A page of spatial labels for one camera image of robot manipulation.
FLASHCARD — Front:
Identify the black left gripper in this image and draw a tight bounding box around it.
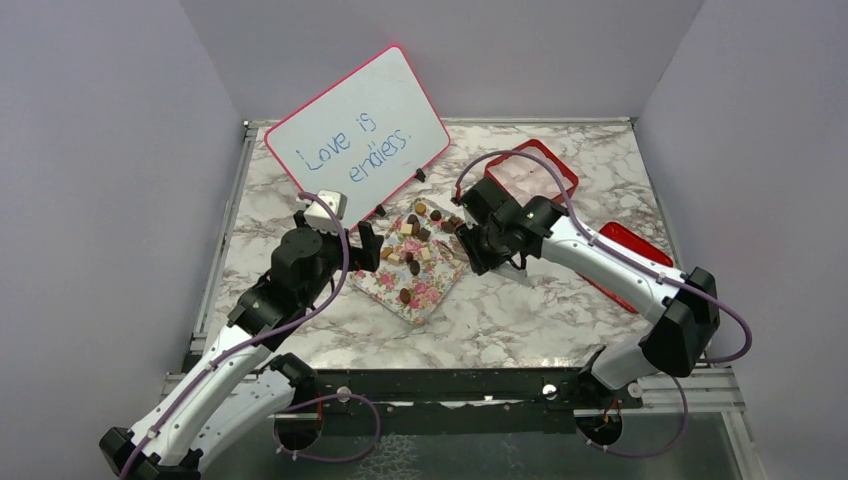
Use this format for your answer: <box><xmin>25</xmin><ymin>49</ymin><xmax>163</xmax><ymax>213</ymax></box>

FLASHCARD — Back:
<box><xmin>296</xmin><ymin>210</ymin><xmax>383</xmax><ymax>308</ymax></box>

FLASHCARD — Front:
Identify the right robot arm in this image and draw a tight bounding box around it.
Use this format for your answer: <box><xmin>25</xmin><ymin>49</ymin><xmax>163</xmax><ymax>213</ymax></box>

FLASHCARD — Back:
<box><xmin>453</xmin><ymin>178</ymin><xmax>719</xmax><ymax>407</ymax></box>

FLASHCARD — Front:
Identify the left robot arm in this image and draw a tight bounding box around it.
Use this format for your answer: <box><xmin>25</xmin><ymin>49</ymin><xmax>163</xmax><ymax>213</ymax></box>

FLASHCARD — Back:
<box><xmin>99</xmin><ymin>220</ymin><xmax>383</xmax><ymax>479</ymax></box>

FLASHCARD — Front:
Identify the brown oval chocolate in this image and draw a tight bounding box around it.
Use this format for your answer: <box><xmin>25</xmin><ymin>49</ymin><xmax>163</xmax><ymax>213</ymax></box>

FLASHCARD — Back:
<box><xmin>398</xmin><ymin>288</ymin><xmax>412</xmax><ymax>305</ymax></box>

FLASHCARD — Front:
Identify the red chocolate box base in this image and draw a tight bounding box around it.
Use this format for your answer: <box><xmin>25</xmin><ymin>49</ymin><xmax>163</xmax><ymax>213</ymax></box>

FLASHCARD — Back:
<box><xmin>484</xmin><ymin>139</ymin><xmax>579</xmax><ymax>204</ymax></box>

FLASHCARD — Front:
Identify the floral rectangular tray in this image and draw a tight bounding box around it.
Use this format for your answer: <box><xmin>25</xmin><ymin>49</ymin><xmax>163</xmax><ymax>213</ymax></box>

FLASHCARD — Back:
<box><xmin>353</xmin><ymin>197</ymin><xmax>467</xmax><ymax>325</ymax></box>

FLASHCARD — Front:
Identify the red box lid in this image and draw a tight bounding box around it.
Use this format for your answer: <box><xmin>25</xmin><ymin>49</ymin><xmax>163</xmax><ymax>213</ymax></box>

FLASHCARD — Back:
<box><xmin>580</xmin><ymin>221</ymin><xmax>674</xmax><ymax>314</ymax></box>

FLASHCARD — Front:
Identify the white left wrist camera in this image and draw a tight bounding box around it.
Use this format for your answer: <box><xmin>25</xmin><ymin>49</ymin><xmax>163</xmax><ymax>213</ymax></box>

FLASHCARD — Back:
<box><xmin>300</xmin><ymin>190</ymin><xmax>348</xmax><ymax>233</ymax></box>

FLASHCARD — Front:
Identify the white board pink frame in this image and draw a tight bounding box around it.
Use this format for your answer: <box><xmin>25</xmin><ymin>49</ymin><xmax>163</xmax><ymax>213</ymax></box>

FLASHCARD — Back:
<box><xmin>264</xmin><ymin>45</ymin><xmax>451</xmax><ymax>229</ymax></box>

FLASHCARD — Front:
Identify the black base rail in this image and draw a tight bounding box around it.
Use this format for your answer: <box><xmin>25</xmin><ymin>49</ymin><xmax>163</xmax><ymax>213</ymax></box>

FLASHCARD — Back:
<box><xmin>182</xmin><ymin>354</ymin><xmax>644</xmax><ymax>439</ymax></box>

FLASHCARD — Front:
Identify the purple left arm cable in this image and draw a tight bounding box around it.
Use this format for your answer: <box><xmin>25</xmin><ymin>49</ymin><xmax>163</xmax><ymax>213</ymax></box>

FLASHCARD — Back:
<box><xmin>119</xmin><ymin>192</ymin><xmax>384</xmax><ymax>478</ymax></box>

